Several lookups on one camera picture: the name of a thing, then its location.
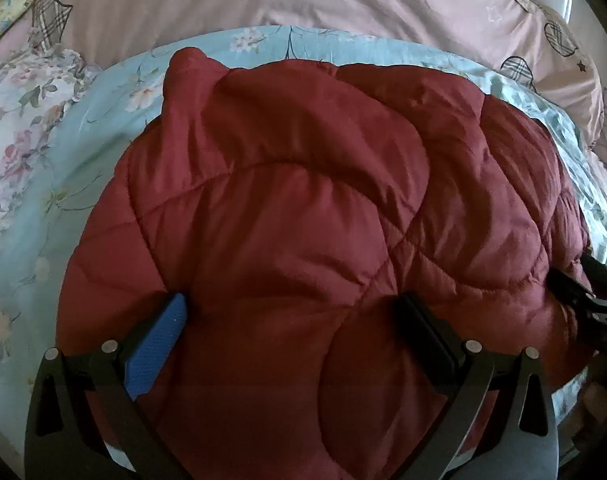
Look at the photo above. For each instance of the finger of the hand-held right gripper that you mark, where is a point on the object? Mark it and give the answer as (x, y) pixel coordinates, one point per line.
(578, 292)

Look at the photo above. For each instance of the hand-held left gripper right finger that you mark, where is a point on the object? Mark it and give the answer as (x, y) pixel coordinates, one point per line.
(426, 340)

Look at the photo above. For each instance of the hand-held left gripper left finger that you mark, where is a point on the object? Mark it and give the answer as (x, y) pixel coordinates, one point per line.
(156, 345)

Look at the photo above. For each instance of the red quilted jacket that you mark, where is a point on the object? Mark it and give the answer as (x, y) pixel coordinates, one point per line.
(293, 200)

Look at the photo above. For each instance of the light blue floral bed sheet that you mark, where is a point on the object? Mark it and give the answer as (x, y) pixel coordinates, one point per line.
(48, 240)

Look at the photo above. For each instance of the white floral pillow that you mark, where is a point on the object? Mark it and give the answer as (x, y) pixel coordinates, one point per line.
(23, 125)

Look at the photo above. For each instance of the pink duvet with plaid hearts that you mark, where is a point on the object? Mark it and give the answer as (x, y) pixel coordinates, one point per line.
(193, 0)

